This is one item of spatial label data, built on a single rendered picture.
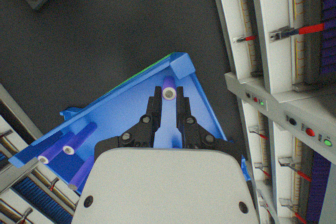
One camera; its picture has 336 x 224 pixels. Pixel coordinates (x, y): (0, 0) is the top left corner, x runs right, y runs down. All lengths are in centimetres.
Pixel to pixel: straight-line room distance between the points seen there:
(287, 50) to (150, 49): 54
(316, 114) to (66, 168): 51
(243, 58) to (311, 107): 30
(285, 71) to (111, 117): 44
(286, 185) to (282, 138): 26
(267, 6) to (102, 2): 66
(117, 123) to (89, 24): 63
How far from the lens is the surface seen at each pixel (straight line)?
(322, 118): 37
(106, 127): 27
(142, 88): 21
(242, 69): 61
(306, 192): 77
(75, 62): 87
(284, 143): 59
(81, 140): 25
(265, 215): 147
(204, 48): 70
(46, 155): 28
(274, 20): 42
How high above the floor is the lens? 68
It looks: 69 degrees down
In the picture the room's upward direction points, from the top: 176 degrees counter-clockwise
